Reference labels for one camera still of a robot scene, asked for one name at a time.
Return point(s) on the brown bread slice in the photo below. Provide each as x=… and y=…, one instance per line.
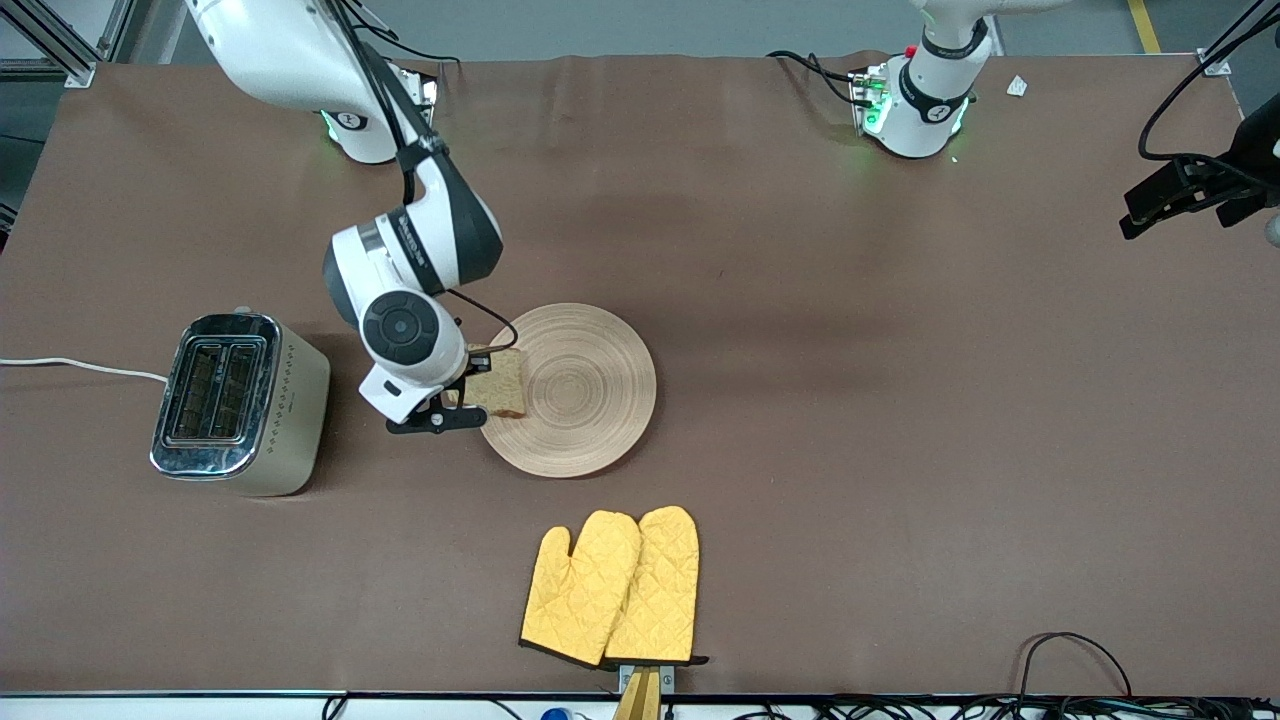
x=500, y=385

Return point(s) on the round wooden plate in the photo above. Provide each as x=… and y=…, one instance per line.
x=590, y=390

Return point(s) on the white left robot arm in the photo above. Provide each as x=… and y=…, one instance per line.
x=930, y=95

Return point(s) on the cream and chrome toaster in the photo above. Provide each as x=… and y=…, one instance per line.
x=285, y=420

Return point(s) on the white paper scrap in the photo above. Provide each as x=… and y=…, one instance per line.
x=1017, y=86

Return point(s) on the yellow quilted oven mitt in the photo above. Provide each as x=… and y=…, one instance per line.
x=580, y=590
x=660, y=590

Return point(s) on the blue round object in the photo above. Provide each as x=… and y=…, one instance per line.
x=557, y=714

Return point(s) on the brown table cover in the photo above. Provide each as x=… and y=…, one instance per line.
x=800, y=300

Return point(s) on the aluminium frame post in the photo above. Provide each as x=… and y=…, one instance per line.
x=1215, y=63
x=78, y=72

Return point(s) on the small metal bracket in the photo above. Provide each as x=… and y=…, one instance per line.
x=668, y=678

